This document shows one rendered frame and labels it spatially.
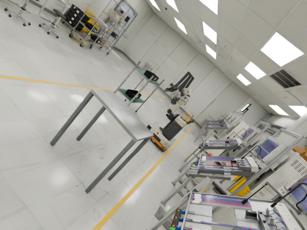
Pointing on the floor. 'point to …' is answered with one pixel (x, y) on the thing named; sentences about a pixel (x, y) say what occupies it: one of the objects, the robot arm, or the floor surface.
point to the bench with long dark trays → (43, 8)
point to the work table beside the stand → (132, 123)
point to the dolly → (71, 20)
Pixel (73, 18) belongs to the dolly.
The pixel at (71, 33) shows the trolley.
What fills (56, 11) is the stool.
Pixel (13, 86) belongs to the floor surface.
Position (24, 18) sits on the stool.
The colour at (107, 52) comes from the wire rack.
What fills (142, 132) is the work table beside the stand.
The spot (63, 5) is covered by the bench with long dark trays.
